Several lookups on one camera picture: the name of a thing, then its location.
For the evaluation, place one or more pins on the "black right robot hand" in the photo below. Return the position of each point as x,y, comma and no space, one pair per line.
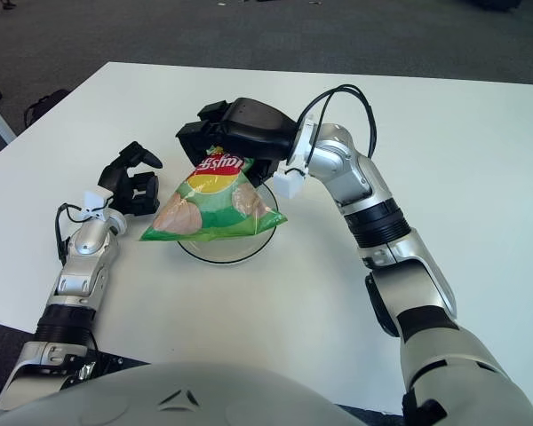
253,128

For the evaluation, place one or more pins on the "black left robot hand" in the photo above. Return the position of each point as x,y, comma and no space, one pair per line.
115,177

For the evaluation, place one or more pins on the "green Lay's chips bag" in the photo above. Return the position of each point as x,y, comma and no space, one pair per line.
204,208

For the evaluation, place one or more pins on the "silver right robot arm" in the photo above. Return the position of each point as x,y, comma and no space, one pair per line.
373,186

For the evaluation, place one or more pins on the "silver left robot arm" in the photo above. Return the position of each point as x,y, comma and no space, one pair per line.
84,248

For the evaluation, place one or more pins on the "white plate with black rim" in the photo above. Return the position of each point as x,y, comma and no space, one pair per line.
222,253

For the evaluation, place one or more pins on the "black backpack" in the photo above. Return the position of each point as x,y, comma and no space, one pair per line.
49,100

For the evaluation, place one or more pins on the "black chair base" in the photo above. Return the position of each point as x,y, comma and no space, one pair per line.
8,3

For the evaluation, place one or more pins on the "grey robot torso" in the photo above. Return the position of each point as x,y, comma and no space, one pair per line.
137,399

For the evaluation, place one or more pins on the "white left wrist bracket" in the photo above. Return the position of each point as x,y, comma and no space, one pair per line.
95,202

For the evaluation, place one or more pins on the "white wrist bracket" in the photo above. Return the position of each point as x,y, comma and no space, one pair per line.
95,202
288,184

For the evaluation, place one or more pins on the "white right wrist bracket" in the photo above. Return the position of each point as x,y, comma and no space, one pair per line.
288,184

